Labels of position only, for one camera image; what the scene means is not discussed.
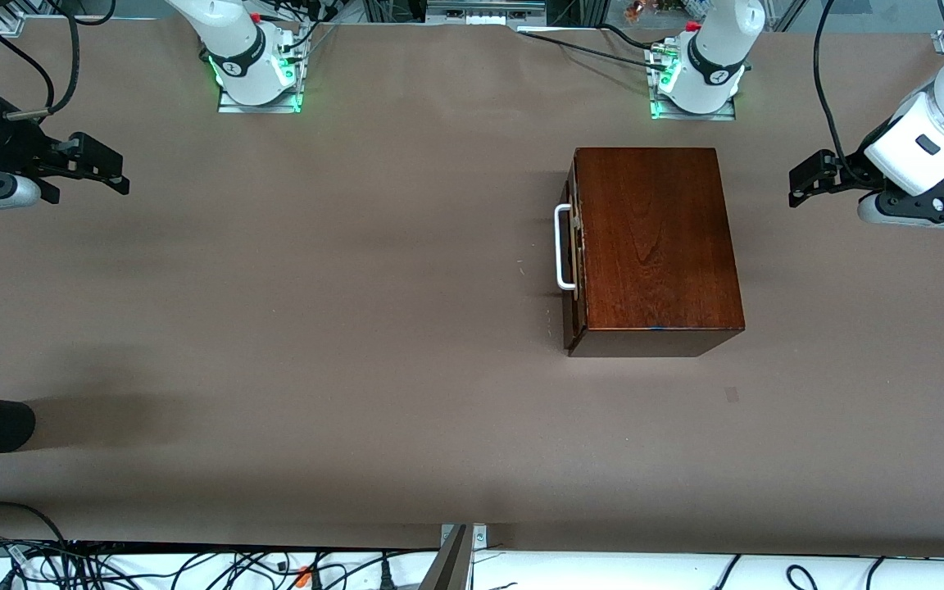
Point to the dark brown wooden cabinet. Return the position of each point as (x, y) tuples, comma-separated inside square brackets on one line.
[(660, 246)]

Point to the dark metal beam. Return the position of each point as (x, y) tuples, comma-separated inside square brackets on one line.
[(449, 569)]

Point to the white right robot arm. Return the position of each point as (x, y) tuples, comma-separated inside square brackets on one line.
[(234, 41)]

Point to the small copper object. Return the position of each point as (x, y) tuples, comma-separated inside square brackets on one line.
[(635, 10)]

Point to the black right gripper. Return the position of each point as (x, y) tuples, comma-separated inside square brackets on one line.
[(6, 146)]

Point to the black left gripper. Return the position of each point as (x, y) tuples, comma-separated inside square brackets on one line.
[(847, 173)]

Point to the white power strip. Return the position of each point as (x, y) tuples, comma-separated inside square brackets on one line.
[(484, 16)]

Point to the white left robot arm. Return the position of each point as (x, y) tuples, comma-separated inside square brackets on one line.
[(718, 41)]

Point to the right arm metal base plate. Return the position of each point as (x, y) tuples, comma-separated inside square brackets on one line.
[(230, 106)]

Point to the silver metal bracket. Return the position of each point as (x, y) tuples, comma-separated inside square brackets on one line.
[(480, 537)]

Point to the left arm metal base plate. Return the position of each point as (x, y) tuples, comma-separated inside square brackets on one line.
[(726, 111)]

